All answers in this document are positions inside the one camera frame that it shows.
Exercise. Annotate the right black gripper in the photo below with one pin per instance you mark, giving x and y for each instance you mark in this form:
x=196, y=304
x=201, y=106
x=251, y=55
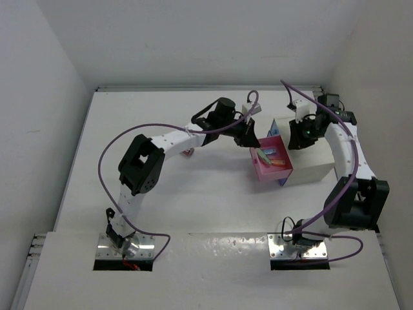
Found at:
x=296, y=142

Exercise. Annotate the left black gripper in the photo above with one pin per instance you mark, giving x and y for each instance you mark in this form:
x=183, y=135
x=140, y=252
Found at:
x=246, y=137

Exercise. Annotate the green cap-shaped clip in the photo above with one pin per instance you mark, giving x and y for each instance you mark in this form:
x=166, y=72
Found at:
x=263, y=157

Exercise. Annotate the blue cap-shaped clip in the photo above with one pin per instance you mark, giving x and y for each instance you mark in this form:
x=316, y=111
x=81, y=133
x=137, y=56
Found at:
x=270, y=152

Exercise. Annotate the blue drawer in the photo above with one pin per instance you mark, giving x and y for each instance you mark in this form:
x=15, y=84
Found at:
x=274, y=130

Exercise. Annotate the pink drawer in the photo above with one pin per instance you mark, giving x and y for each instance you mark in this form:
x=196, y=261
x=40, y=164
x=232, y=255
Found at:
x=275, y=173

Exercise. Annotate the orange cap-shaped clip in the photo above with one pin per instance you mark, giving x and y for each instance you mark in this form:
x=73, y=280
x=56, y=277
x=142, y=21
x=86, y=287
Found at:
x=278, y=163

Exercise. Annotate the purple bottom drawer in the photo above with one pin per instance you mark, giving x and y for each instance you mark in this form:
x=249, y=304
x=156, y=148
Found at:
x=283, y=181

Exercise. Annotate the clear tube with pink cap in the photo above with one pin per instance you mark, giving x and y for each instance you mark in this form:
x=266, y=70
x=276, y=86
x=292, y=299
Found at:
x=188, y=152

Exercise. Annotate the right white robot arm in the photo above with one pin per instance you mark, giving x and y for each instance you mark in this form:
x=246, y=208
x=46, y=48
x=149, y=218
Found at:
x=358, y=197

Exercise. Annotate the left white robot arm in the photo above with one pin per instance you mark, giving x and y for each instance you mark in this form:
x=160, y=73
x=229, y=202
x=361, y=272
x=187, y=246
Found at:
x=141, y=165

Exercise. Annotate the white drawer cabinet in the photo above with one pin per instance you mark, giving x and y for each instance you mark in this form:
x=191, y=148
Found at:
x=310, y=164

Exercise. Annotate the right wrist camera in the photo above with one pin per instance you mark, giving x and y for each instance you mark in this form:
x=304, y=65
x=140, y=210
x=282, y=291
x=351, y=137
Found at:
x=301, y=108

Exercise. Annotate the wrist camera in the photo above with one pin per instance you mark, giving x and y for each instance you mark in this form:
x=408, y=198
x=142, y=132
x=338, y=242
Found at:
x=251, y=108
x=301, y=108

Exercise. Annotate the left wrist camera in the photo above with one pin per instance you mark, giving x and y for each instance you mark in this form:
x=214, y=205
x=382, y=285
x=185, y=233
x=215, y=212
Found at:
x=251, y=108

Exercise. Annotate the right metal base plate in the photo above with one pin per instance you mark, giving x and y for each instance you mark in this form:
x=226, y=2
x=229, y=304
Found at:
x=280, y=250

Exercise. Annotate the metal base plate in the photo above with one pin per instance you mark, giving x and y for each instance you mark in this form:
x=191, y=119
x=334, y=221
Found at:
x=134, y=247
x=280, y=250

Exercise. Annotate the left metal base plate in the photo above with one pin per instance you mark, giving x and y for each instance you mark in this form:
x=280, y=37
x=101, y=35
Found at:
x=134, y=247

